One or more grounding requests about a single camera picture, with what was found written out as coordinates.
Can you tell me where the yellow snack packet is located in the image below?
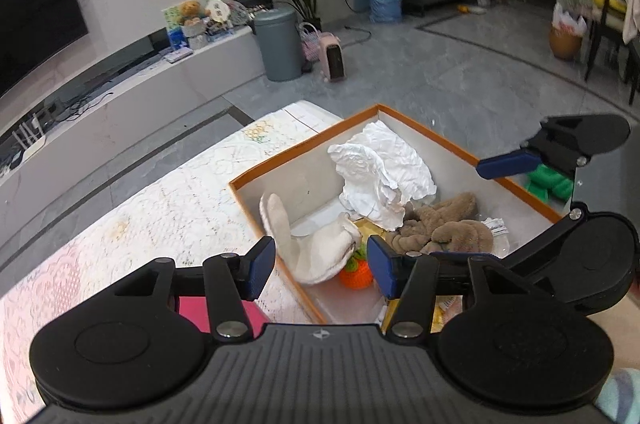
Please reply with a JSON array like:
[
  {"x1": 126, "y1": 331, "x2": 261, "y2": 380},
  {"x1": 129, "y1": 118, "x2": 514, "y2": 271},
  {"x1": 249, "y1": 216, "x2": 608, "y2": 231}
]
[{"x1": 378, "y1": 232, "x2": 464, "y2": 335}]

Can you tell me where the orange crochet fruit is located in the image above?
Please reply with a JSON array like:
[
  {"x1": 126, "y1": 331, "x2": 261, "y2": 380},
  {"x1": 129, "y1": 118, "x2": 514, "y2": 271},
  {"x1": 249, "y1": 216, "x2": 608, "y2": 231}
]
[{"x1": 338, "y1": 251, "x2": 373, "y2": 291}]

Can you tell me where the brown twisted towel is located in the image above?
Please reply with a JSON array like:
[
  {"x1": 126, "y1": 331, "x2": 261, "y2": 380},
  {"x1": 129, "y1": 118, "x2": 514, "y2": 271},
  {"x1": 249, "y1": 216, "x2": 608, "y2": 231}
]
[{"x1": 384, "y1": 192, "x2": 494, "y2": 255}]

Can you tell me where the white mesh cloth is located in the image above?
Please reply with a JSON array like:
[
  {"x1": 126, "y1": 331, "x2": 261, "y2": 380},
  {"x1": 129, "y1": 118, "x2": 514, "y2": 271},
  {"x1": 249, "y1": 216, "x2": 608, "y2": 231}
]
[{"x1": 482, "y1": 218, "x2": 511, "y2": 258}]

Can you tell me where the green plastic object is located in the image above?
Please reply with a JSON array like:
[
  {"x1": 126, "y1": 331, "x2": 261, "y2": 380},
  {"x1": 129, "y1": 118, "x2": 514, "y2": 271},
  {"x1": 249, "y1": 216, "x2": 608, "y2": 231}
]
[{"x1": 525, "y1": 164, "x2": 574, "y2": 203}]

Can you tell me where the red storage cube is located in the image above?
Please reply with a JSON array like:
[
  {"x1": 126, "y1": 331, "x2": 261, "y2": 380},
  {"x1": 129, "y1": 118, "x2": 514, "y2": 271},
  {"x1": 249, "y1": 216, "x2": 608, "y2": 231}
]
[{"x1": 178, "y1": 296, "x2": 270, "y2": 337}]

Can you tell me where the patterned tablecloth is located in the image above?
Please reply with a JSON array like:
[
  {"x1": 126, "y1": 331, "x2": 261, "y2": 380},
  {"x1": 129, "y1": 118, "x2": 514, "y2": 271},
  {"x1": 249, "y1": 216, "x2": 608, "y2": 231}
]
[{"x1": 1, "y1": 101, "x2": 340, "y2": 423}]

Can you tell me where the orange cardboard box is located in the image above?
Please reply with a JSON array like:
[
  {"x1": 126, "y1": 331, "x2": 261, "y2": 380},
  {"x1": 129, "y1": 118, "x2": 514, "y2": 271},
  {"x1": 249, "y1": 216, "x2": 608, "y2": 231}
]
[{"x1": 230, "y1": 104, "x2": 560, "y2": 324}]

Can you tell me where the brown basket with bag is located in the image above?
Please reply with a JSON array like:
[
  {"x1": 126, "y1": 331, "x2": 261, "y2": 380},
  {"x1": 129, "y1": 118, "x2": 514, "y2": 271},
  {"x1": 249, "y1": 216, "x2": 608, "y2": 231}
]
[{"x1": 549, "y1": 3, "x2": 587, "y2": 61}]

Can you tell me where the black dining chair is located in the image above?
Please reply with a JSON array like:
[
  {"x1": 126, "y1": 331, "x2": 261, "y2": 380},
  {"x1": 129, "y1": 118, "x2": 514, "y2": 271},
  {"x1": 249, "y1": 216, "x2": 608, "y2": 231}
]
[{"x1": 584, "y1": 0, "x2": 639, "y2": 106}]

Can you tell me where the pink space heater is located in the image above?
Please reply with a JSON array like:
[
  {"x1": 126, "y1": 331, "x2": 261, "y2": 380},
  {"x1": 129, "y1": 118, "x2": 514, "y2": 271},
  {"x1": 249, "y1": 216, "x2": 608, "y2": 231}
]
[{"x1": 298, "y1": 22, "x2": 346, "y2": 82}]

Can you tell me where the marble tv console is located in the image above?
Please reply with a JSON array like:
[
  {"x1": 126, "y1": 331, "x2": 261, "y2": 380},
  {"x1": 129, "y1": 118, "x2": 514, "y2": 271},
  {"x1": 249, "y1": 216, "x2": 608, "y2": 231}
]
[{"x1": 1, "y1": 27, "x2": 264, "y2": 242}]

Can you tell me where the white wifi router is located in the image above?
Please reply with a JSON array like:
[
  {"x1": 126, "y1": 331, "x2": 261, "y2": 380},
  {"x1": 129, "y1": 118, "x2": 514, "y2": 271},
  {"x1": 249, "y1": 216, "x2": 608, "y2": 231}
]
[{"x1": 12, "y1": 113, "x2": 47, "y2": 162}]

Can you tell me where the grey trash bin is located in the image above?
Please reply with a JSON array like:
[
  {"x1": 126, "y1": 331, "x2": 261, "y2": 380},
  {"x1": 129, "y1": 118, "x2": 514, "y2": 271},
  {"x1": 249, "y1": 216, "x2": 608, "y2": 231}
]
[{"x1": 253, "y1": 6, "x2": 304, "y2": 82}]

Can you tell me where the teddy bear on stand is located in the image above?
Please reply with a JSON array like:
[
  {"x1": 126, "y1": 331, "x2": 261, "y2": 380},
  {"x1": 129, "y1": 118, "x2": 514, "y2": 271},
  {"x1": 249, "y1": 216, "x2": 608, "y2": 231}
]
[{"x1": 179, "y1": 0, "x2": 208, "y2": 50}]

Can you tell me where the black wall television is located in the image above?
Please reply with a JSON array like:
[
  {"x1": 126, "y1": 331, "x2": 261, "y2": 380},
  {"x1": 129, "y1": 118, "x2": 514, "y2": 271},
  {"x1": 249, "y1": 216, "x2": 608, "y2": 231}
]
[{"x1": 0, "y1": 0, "x2": 88, "y2": 92}]

